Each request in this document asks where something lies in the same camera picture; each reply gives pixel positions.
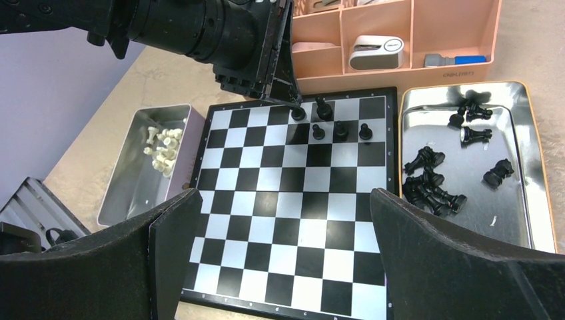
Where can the black white chess board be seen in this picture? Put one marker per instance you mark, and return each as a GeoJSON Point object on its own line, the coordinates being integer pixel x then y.
{"type": "Point", "coordinates": [285, 227]}

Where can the pile of white chess pieces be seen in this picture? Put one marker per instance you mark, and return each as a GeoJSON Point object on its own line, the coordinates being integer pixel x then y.
{"type": "Point", "coordinates": [163, 145]}

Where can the pink eraser block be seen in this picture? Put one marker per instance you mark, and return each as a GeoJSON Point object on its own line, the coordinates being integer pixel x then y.
{"type": "Point", "coordinates": [308, 46]}

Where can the silver metal tin tray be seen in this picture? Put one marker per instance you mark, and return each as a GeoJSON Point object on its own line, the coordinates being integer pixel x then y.
{"type": "Point", "coordinates": [135, 187]}

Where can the peach plastic desk organizer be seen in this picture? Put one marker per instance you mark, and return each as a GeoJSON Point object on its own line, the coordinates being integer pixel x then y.
{"type": "Point", "coordinates": [348, 45]}

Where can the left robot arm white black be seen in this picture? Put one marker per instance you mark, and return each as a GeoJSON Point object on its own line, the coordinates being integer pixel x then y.
{"type": "Point", "coordinates": [170, 25]}

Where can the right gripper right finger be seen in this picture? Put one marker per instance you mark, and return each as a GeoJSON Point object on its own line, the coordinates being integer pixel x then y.
{"type": "Point", "coordinates": [438, 270]}

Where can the pile of black chess pieces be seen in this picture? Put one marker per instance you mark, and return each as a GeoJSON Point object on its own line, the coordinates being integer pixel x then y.
{"type": "Point", "coordinates": [465, 165]}

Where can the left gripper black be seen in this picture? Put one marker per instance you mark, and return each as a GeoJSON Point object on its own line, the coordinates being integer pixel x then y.
{"type": "Point", "coordinates": [249, 45]}

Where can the white stapler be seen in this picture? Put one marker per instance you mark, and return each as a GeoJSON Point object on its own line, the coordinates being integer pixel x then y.
{"type": "Point", "coordinates": [376, 52]}

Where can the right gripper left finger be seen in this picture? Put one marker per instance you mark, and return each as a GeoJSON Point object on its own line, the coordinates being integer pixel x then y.
{"type": "Point", "coordinates": [132, 270]}

